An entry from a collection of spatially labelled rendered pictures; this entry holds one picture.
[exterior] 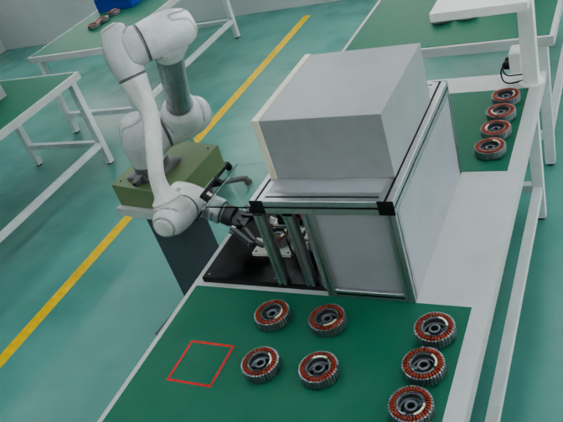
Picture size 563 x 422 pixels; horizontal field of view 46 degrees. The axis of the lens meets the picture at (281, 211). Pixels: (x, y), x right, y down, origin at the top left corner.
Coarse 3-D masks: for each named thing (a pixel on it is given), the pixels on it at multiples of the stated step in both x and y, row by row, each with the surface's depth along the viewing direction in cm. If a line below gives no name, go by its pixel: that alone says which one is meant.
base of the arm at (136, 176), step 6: (168, 156) 291; (168, 162) 285; (174, 162) 286; (168, 168) 284; (132, 174) 287; (138, 174) 282; (144, 174) 281; (132, 180) 287; (138, 180) 280; (144, 180) 282
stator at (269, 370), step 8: (256, 352) 191; (264, 352) 190; (272, 352) 189; (248, 360) 189; (256, 360) 189; (264, 360) 188; (272, 360) 186; (280, 360) 188; (248, 368) 186; (256, 368) 188; (264, 368) 184; (272, 368) 184; (280, 368) 187; (248, 376) 185; (256, 376) 184; (264, 376) 183; (272, 376) 185
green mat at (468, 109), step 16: (464, 96) 286; (480, 96) 282; (464, 112) 275; (480, 112) 271; (464, 128) 264; (512, 128) 255; (464, 144) 255; (512, 144) 246; (464, 160) 246; (480, 160) 243; (496, 160) 240
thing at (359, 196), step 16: (432, 96) 215; (432, 112) 207; (432, 128) 207; (416, 144) 194; (416, 160) 193; (400, 176) 183; (256, 192) 198; (272, 192) 195; (288, 192) 193; (304, 192) 190; (320, 192) 188; (336, 192) 186; (352, 192) 183; (368, 192) 181; (384, 192) 179; (400, 192) 181; (256, 208) 196; (272, 208) 193; (288, 208) 190; (304, 208) 188; (320, 208) 186; (336, 208) 183; (352, 208) 181; (368, 208) 179; (384, 208) 177
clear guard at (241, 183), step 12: (240, 168) 223; (252, 168) 221; (264, 168) 218; (228, 180) 219; (240, 180) 217; (252, 180) 214; (216, 192) 215; (228, 192) 213; (240, 192) 210; (252, 192) 208; (216, 204) 208; (228, 204) 206; (240, 204) 204
